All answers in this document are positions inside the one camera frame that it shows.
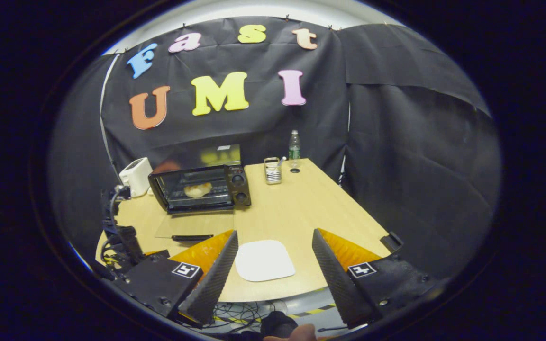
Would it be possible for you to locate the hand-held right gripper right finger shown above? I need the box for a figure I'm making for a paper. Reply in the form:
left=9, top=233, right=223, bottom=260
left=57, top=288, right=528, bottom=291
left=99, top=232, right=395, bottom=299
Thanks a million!
left=311, top=228, right=439, bottom=330

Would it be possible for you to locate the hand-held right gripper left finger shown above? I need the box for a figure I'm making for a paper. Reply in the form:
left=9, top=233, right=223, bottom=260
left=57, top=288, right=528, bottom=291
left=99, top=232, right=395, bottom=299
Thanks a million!
left=111, top=230, right=239, bottom=327

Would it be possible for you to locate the golden croissant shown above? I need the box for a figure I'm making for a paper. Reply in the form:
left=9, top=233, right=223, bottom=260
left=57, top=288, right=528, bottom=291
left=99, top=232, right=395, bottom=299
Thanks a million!
left=183, top=182, right=213, bottom=199

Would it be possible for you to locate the black electric oven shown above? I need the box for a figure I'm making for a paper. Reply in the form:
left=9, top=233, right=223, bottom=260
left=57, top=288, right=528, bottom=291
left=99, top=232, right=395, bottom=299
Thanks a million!
left=147, top=144, right=253, bottom=243

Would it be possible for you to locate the white square plate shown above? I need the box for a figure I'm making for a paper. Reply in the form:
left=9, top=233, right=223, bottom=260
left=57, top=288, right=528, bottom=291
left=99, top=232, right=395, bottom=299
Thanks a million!
left=234, top=239, right=296, bottom=283

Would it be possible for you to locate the white toaster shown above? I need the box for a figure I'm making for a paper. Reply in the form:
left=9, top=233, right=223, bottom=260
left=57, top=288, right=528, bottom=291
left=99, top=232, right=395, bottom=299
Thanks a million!
left=118, top=157, right=154, bottom=198

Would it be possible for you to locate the black table clamp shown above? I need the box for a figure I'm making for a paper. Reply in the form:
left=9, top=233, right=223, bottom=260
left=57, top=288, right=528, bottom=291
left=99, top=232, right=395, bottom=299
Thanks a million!
left=380, top=232, right=404, bottom=253

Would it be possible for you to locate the black backdrop cloth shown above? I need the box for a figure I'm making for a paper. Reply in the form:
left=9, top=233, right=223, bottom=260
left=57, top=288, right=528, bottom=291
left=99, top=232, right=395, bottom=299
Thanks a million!
left=47, top=16, right=502, bottom=281

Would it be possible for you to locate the clear plastic water bottle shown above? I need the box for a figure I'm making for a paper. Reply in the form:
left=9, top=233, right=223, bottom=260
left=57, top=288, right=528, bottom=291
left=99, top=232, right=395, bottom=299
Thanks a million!
left=288, top=129, right=301, bottom=170

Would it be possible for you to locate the bundle of black cables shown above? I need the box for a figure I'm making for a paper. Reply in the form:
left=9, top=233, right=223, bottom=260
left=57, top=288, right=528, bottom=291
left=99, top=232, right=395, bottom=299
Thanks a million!
left=213, top=302, right=276, bottom=328

